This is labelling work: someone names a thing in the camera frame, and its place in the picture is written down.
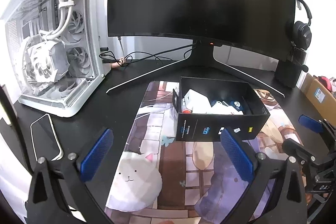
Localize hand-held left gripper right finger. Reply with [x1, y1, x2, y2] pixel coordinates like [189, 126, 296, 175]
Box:
[220, 129, 307, 224]

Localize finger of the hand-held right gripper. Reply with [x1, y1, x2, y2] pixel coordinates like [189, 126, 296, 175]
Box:
[282, 138, 336, 169]
[299, 114, 336, 140]

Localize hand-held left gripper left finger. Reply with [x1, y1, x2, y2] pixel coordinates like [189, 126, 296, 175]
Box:
[28, 128, 114, 224]

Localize black cardboard box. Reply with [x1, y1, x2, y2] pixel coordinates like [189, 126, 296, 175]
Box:
[172, 76, 271, 142]

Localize small white charger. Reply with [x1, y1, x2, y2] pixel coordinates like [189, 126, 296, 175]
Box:
[206, 103, 229, 115]

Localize large white charger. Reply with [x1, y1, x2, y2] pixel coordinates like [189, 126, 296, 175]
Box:
[184, 89, 210, 111]

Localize black desktop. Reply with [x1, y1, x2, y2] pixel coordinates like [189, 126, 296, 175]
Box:
[0, 56, 336, 224]

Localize brown cardboard box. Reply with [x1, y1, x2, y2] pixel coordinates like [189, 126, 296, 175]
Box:
[301, 73, 336, 119]

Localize red fabric item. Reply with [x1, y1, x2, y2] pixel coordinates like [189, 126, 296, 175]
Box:
[318, 76, 336, 90]

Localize printed desk mat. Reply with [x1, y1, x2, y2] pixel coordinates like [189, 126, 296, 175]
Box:
[104, 80, 307, 224]

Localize smartphone with white case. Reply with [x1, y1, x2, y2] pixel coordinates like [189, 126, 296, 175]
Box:
[30, 113, 64, 161]

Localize black headphones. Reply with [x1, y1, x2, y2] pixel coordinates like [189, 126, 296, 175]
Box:
[286, 0, 313, 51]

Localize cream paper cup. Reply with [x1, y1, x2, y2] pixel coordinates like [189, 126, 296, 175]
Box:
[0, 102, 12, 126]

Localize white computer case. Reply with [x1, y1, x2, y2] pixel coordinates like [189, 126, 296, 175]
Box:
[0, 0, 112, 118]

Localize small tan cable holder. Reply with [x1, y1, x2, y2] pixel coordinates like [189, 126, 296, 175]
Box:
[110, 57, 126, 69]

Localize black usb cable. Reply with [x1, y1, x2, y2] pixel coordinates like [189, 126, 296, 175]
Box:
[99, 46, 126, 67]

